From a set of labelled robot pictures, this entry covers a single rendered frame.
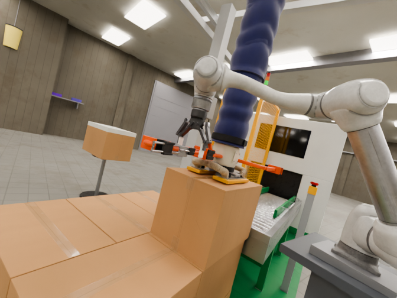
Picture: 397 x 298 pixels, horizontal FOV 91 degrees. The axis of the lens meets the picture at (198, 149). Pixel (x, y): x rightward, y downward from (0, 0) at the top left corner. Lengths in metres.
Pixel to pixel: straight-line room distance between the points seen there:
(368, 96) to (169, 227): 1.04
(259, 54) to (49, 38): 7.90
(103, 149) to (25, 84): 6.05
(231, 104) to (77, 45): 8.36
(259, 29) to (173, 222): 1.19
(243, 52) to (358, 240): 1.11
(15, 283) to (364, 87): 1.30
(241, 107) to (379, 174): 0.69
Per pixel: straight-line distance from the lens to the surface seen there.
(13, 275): 1.00
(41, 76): 8.49
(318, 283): 1.27
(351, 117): 0.89
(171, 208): 1.15
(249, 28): 1.39
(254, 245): 1.66
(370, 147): 0.94
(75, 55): 9.17
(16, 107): 8.48
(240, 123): 1.20
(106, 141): 2.66
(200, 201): 1.03
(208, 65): 0.74
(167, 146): 0.74
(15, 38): 8.54
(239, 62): 1.29
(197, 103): 0.91
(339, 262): 1.17
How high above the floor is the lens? 1.14
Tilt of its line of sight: 2 degrees down
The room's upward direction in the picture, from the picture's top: 15 degrees clockwise
